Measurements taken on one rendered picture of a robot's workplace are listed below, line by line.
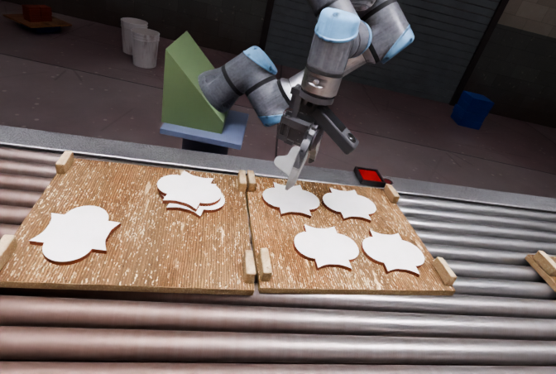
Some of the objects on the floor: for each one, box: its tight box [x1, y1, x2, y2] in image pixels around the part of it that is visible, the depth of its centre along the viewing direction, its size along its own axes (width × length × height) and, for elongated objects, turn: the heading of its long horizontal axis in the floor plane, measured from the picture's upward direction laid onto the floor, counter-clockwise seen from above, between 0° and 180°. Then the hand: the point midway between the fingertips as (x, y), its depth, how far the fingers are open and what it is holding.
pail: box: [121, 17, 148, 55], centre depth 428 cm, size 30×30×37 cm
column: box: [160, 110, 249, 155], centre depth 150 cm, size 38×38×87 cm
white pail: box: [131, 27, 160, 69], centre depth 401 cm, size 30×30×37 cm
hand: (301, 177), depth 81 cm, fingers open, 14 cm apart
